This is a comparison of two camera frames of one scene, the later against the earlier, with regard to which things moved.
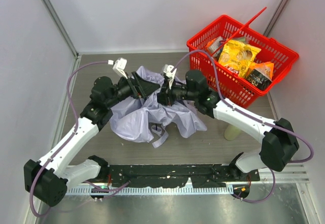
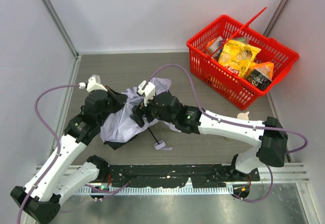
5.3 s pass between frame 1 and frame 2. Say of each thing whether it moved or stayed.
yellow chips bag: stayed
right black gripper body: moved
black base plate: stayed
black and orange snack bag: stayed
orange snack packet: stayed
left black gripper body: moved
